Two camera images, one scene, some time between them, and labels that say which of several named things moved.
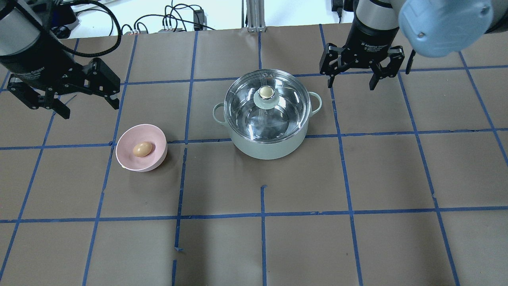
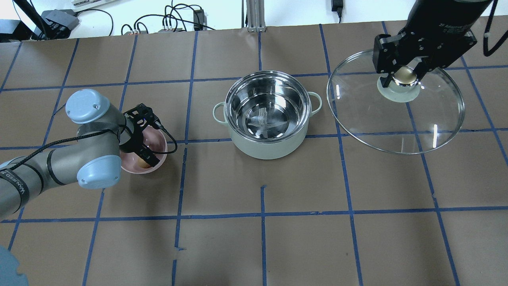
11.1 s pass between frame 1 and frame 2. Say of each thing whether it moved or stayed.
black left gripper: moved
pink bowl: stayed
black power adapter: stayed
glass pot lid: moved
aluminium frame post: stayed
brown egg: moved
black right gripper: moved
